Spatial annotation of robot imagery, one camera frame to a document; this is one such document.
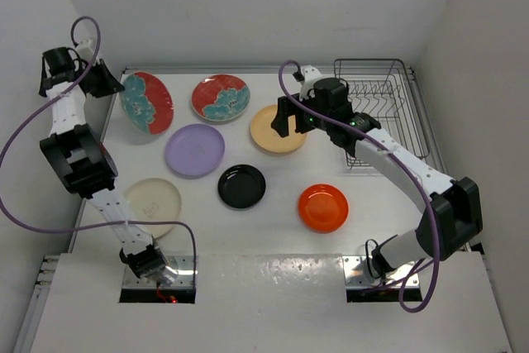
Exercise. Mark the cream bear plate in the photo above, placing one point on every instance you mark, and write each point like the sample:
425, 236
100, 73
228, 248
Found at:
155, 200

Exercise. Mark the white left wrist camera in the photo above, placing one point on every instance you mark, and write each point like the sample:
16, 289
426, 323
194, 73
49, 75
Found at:
85, 49

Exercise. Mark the red teal floral plate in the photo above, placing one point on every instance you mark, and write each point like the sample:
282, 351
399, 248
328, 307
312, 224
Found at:
220, 98
147, 103

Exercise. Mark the wire dish rack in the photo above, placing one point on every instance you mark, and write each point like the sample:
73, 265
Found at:
384, 89

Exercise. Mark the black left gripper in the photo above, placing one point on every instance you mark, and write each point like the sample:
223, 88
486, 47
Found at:
110, 84

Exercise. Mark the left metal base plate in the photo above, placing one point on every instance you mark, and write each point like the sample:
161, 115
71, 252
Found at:
177, 274

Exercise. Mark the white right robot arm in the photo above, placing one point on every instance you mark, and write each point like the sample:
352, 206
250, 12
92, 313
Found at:
451, 209

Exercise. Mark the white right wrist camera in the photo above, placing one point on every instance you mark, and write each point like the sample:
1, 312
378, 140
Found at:
307, 76

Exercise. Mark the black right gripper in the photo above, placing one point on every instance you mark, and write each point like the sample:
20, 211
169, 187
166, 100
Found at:
286, 109

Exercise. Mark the purple plate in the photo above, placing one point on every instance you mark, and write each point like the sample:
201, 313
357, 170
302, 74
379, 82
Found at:
194, 150

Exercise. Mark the black plate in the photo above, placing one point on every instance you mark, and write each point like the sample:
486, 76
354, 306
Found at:
241, 186

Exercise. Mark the yellow plate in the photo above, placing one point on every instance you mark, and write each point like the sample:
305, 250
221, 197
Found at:
268, 139

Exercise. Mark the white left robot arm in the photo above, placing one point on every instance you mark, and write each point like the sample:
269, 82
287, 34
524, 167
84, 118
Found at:
81, 162

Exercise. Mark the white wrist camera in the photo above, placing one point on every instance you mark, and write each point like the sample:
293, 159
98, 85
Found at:
85, 49
307, 76

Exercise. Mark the orange plate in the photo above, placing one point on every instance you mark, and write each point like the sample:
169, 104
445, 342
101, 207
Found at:
323, 208

